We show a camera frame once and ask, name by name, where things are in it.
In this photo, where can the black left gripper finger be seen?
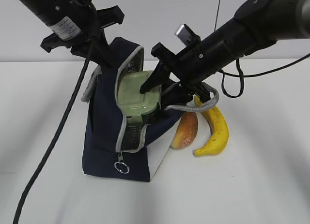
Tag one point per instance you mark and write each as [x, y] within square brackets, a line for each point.
[102, 53]

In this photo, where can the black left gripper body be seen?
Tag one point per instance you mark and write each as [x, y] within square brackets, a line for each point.
[69, 34]

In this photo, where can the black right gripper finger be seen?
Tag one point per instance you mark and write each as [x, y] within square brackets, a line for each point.
[176, 94]
[157, 77]

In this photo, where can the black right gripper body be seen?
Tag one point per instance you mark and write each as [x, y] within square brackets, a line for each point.
[189, 67]

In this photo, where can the orange yellow mango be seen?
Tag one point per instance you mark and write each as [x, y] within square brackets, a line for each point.
[186, 131]

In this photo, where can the green lidded glass container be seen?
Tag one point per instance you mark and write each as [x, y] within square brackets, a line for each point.
[137, 107]

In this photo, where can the yellow banana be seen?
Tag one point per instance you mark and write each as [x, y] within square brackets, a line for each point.
[219, 137]

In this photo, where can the navy blue lunch bag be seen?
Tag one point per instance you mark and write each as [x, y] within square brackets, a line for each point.
[112, 148]

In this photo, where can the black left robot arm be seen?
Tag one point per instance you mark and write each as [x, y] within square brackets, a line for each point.
[52, 11]

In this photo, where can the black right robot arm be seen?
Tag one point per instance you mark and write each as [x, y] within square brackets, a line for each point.
[256, 25]

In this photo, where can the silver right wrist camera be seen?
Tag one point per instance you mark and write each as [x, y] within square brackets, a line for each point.
[186, 35]

